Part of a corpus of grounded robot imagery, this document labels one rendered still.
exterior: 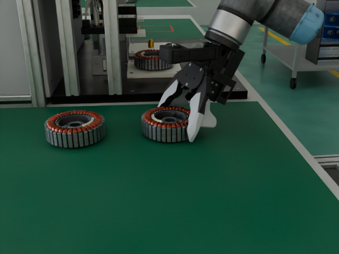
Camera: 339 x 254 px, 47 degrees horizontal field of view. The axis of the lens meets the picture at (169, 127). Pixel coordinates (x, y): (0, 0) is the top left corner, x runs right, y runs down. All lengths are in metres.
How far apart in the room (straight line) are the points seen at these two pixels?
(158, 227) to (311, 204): 0.22
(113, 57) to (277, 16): 0.37
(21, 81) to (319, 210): 0.68
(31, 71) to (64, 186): 0.38
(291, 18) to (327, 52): 0.68
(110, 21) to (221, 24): 0.27
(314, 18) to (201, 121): 0.29
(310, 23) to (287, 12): 0.05
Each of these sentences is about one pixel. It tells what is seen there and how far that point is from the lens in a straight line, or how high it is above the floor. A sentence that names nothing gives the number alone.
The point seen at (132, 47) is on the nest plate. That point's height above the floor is 0.78.
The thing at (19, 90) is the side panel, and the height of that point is 0.79.
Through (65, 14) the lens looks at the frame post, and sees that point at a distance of 0.91.
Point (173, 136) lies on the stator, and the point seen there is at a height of 0.77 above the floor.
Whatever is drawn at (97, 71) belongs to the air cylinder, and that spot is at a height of 0.78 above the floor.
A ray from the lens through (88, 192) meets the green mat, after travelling 0.60.
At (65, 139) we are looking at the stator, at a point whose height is 0.77.
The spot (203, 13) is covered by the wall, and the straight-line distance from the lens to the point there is 6.55.
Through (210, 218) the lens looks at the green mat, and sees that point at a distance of 0.54.
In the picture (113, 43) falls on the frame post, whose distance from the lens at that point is 0.91.
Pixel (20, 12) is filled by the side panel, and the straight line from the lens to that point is 0.91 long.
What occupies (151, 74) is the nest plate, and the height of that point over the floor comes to 0.78.
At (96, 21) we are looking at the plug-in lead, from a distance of 1.08.
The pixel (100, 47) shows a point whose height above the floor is 0.84.
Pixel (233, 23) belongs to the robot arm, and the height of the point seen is 0.96.
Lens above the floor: 1.08
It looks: 24 degrees down
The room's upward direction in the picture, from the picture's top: straight up
